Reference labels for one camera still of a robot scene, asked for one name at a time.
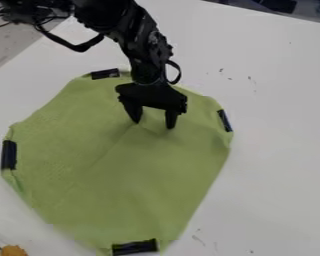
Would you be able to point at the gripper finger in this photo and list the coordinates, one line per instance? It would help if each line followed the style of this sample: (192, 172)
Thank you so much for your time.
(134, 111)
(171, 119)

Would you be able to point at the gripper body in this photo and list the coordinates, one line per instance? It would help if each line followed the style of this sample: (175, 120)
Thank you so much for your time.
(153, 95)

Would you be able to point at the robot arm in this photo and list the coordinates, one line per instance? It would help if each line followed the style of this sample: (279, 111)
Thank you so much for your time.
(136, 33)

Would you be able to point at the green cloth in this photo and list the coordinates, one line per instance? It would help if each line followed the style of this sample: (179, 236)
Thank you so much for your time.
(113, 173)

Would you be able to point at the yellow toy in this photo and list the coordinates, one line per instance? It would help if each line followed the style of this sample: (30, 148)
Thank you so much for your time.
(12, 251)

